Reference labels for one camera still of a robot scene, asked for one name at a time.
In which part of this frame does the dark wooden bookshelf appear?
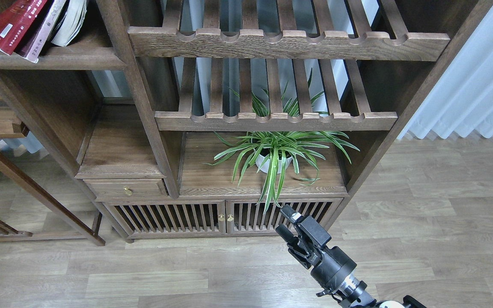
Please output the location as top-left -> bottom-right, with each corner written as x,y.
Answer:
0,0 -> 493,242

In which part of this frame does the cabinet slatted door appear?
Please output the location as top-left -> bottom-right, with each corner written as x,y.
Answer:
104,201 -> 227,239
217,198 -> 342,236

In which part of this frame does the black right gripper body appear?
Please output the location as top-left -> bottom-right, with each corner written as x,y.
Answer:
287,215 -> 358,293

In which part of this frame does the maroon book with white characters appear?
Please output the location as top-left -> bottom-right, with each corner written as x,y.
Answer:
15,0 -> 68,64

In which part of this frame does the white plant pot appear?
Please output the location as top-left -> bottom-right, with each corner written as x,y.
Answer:
254,148 -> 293,174

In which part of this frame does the red cover book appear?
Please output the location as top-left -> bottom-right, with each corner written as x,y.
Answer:
0,0 -> 47,55

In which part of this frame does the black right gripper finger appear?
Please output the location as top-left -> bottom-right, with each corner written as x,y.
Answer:
280,204 -> 303,226
276,224 -> 296,244

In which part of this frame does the green spider plant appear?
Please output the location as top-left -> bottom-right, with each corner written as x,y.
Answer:
207,68 -> 360,213

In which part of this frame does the white pleated curtain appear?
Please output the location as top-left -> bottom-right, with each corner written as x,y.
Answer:
397,0 -> 493,139

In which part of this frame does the small wooden drawer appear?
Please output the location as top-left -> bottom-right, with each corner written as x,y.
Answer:
84,178 -> 166,201

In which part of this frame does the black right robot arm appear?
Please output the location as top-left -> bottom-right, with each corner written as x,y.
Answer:
276,205 -> 423,308

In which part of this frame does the left cabinet slatted door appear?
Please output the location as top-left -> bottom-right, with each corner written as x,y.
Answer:
104,201 -> 227,239

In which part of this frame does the wooden side rack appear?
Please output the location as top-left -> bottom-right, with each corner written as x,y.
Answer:
0,95 -> 105,246

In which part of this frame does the right cabinet slatted door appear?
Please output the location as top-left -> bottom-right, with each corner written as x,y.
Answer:
217,198 -> 342,236

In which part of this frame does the white lavender book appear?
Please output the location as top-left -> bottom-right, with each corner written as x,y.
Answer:
51,0 -> 88,47

